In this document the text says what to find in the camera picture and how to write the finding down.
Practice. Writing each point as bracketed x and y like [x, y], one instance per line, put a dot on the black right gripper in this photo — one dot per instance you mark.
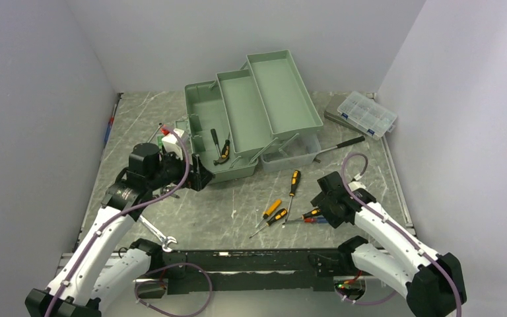
[321, 201]

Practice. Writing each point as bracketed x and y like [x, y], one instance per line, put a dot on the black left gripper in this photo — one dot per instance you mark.
[200, 176]

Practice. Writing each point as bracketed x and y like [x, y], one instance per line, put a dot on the yellow black handle hammer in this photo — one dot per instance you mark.
[223, 152]

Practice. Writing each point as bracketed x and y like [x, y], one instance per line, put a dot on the green toolbox base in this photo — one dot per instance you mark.
[209, 128]

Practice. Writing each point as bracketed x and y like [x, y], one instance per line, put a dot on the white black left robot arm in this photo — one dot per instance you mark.
[84, 287]

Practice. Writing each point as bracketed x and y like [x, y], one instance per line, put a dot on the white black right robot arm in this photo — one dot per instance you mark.
[431, 283]

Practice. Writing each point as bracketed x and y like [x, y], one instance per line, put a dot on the yellow black stubby screwdriver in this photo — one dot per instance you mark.
[311, 214]

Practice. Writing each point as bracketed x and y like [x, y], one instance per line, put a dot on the blue red long screwdriver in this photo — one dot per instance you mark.
[317, 220]

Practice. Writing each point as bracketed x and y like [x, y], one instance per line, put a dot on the green label screwdriver bit box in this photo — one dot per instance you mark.
[172, 139]

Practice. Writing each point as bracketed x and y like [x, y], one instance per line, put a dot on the long yellow black screwdriver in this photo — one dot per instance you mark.
[293, 188]

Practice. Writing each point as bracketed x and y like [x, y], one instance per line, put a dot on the yellow black medium screwdriver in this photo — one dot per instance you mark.
[277, 216]

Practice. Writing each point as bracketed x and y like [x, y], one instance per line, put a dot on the short yellow screwdriver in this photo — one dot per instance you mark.
[267, 213]

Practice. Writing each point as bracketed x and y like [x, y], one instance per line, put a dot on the green middle toolbox tray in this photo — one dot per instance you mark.
[247, 117]

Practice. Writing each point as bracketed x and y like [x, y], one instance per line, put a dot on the green toolbox tray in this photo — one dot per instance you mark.
[288, 103]
[247, 117]

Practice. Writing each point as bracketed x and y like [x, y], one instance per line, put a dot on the large silver open-end wrench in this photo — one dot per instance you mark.
[165, 241]

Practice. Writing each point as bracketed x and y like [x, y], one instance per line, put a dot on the clear compartment organizer box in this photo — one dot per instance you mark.
[366, 115]

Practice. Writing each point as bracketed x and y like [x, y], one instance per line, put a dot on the green top toolbox tray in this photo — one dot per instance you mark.
[288, 103]

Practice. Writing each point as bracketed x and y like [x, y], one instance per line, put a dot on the grey flat case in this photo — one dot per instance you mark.
[333, 115]

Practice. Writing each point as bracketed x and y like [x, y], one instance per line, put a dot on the aluminium frame rail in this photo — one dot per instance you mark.
[323, 262]

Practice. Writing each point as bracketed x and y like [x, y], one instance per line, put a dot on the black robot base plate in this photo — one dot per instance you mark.
[186, 271]

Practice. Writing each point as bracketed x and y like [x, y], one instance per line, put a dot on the red blue tool at wall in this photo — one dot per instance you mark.
[112, 118]

